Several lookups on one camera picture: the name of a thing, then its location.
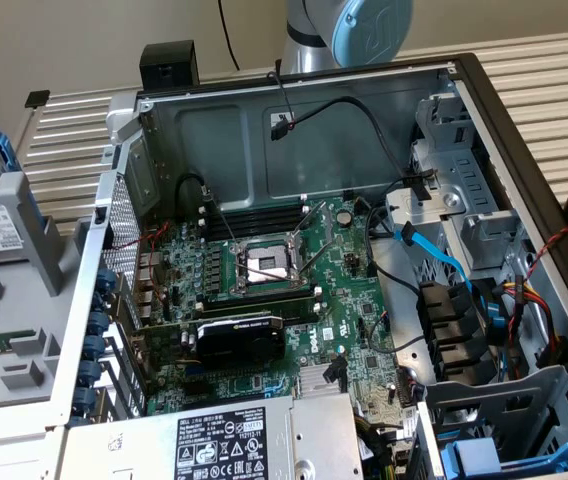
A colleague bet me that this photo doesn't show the blue SATA wire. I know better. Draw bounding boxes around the blue SATA wire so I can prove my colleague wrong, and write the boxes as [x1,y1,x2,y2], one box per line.
[393,222,508,331]

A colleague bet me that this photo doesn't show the red yellow power wire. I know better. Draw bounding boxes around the red yellow power wire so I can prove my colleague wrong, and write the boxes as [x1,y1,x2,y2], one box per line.
[496,277,565,351]

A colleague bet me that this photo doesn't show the blue disk caddy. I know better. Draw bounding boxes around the blue disk caddy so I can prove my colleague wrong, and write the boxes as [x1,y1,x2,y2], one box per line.
[436,424,568,480]

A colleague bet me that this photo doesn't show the CPU socket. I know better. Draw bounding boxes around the CPU socket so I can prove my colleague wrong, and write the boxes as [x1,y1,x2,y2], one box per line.
[228,232,305,294]

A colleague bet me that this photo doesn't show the black RAM slot bank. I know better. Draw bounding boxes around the black RAM slot bank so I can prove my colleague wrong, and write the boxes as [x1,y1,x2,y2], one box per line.
[196,192,313,239]
[196,284,325,324]

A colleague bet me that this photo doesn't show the silver socket cover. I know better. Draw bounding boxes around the silver socket cover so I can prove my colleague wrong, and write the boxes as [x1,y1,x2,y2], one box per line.
[286,199,338,251]

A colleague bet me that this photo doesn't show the thin locking lever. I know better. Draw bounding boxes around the thin locking lever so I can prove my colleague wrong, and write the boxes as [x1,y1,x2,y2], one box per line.
[202,185,240,249]

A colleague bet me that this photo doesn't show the green motherboard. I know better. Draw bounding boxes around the green motherboard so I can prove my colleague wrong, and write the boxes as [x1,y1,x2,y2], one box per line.
[133,194,418,441]

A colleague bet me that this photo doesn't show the open PC case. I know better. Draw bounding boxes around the open PC case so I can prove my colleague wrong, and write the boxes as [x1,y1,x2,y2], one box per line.
[43,52,568,480]

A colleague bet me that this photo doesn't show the black graphics card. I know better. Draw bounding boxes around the black graphics card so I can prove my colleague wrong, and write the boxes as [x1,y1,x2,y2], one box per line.
[131,312,286,374]

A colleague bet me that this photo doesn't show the silver finned heat sink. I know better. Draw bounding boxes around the silver finned heat sink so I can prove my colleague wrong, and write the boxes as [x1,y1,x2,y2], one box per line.
[297,364,340,396]

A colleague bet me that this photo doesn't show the silver metal drive cage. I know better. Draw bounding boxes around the silver metal drive cage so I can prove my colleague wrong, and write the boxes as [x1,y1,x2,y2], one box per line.
[383,92,533,274]

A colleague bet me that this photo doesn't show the black plastic air shroud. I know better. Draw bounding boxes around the black plastic air shroud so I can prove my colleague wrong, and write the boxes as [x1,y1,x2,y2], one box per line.
[416,282,495,386]

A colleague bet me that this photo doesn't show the black block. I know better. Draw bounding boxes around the black block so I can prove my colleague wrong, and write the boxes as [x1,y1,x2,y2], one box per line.
[139,40,200,93]

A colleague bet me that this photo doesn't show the silver power supply unit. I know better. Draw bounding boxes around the silver power supply unit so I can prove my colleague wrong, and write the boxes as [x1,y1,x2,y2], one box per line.
[63,392,365,480]

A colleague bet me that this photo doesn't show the grey parts rack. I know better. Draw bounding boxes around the grey parts rack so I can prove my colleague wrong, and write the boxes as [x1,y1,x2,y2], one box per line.
[0,169,90,412]

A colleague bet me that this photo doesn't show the blue drive caddy brackets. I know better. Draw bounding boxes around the blue drive caddy brackets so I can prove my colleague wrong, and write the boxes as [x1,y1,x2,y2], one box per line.
[416,364,568,480]

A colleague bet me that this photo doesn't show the black wire with flat connector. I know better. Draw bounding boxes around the black wire with flat connector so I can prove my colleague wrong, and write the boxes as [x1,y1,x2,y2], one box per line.
[267,58,438,201]

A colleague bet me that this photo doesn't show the black wire with angled connector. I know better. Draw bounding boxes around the black wire with angled connector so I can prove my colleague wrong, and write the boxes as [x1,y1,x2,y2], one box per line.
[326,355,349,394]

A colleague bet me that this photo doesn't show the thin red wire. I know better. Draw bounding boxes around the thin red wire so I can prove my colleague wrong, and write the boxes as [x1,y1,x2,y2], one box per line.
[113,222,171,306]

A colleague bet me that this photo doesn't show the thin black cable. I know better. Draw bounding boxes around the thin black cable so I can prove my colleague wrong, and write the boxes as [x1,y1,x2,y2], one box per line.
[216,0,241,71]

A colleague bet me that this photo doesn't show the red black twisted wire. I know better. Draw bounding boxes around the red black twisted wire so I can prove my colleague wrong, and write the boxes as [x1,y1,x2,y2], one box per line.
[523,223,568,281]

